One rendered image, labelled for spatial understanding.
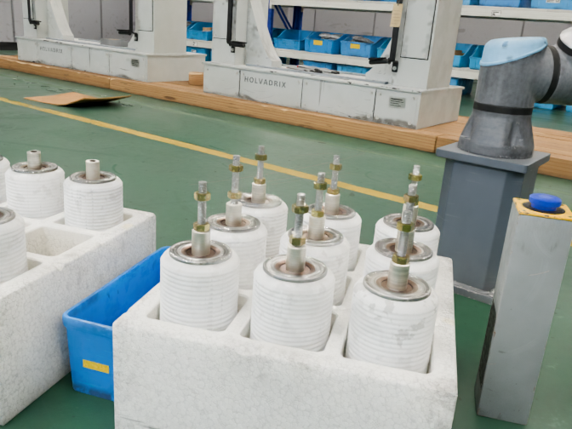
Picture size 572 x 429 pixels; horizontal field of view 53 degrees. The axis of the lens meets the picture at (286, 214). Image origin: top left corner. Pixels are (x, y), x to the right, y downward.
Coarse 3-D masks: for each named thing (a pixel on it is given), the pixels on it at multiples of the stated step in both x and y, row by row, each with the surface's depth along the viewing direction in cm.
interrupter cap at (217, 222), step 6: (210, 216) 82; (216, 216) 83; (222, 216) 83; (246, 216) 84; (252, 216) 83; (210, 222) 80; (216, 222) 80; (222, 222) 81; (246, 222) 81; (252, 222) 81; (258, 222) 81; (216, 228) 78; (222, 228) 78; (228, 228) 78; (234, 228) 78; (240, 228) 79; (246, 228) 79; (252, 228) 79
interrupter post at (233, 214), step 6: (228, 204) 79; (234, 204) 79; (240, 204) 80; (228, 210) 80; (234, 210) 79; (240, 210) 80; (228, 216) 80; (234, 216) 80; (240, 216) 80; (228, 222) 80; (234, 222) 80; (240, 222) 81
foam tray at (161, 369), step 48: (144, 336) 66; (192, 336) 65; (240, 336) 66; (336, 336) 68; (144, 384) 68; (192, 384) 66; (240, 384) 65; (288, 384) 63; (336, 384) 62; (384, 384) 60; (432, 384) 60
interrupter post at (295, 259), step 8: (288, 248) 66; (296, 248) 66; (304, 248) 66; (288, 256) 66; (296, 256) 66; (304, 256) 66; (288, 264) 67; (296, 264) 66; (304, 264) 67; (296, 272) 67
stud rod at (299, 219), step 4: (300, 192) 65; (300, 196) 64; (304, 196) 65; (296, 200) 65; (300, 200) 64; (304, 200) 65; (296, 204) 65; (300, 204) 65; (304, 204) 65; (296, 216) 65; (300, 216) 65; (296, 220) 65; (300, 220) 65; (296, 224) 66; (300, 224) 65; (296, 228) 66; (300, 228) 66; (296, 232) 66; (300, 232) 66; (296, 236) 66; (300, 236) 66
